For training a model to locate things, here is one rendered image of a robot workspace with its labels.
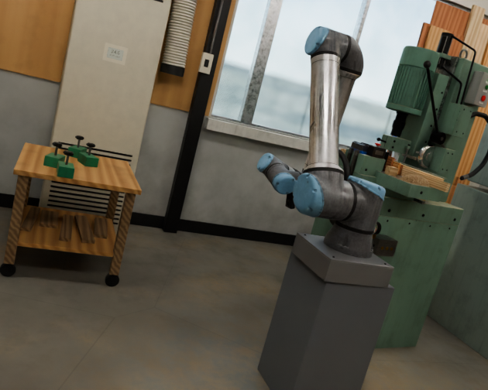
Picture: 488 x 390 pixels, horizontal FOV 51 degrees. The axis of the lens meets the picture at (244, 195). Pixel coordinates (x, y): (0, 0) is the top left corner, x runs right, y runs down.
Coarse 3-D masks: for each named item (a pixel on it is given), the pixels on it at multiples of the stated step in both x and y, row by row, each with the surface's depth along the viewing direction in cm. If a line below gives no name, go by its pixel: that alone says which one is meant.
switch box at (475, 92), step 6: (474, 72) 256; (480, 72) 253; (474, 78) 255; (480, 78) 252; (486, 78) 253; (474, 84) 255; (480, 84) 252; (486, 84) 254; (468, 90) 257; (474, 90) 254; (480, 90) 253; (486, 90) 255; (468, 96) 257; (474, 96) 254; (480, 96) 255; (486, 96) 257; (468, 102) 257; (474, 102) 254; (486, 102) 258
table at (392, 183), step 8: (360, 176) 240; (368, 176) 241; (376, 176) 244; (384, 176) 240; (392, 176) 236; (400, 176) 246; (384, 184) 239; (392, 184) 235; (400, 184) 231; (408, 184) 227; (400, 192) 231; (408, 192) 227; (416, 192) 229; (424, 192) 231; (432, 192) 234; (440, 192) 236; (432, 200) 236
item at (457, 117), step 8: (448, 104) 254; (456, 104) 250; (448, 112) 254; (456, 112) 250; (464, 112) 250; (472, 112) 253; (448, 120) 253; (456, 120) 249; (464, 120) 251; (448, 128) 253; (456, 128) 251; (464, 128) 253
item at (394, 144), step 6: (384, 138) 259; (390, 138) 255; (396, 138) 256; (384, 144) 258; (390, 144) 255; (396, 144) 257; (402, 144) 259; (390, 150) 256; (396, 150) 258; (402, 150) 260
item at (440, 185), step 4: (404, 168) 250; (404, 172) 250; (408, 172) 248; (412, 172) 246; (416, 172) 245; (424, 176) 239; (428, 176) 238; (428, 180) 237; (432, 180) 235; (436, 180) 234; (440, 180) 232; (432, 184) 235; (436, 184) 233; (440, 184) 232; (444, 184) 230; (448, 184) 229; (436, 188) 233; (440, 188) 231; (444, 188) 230; (448, 188) 229
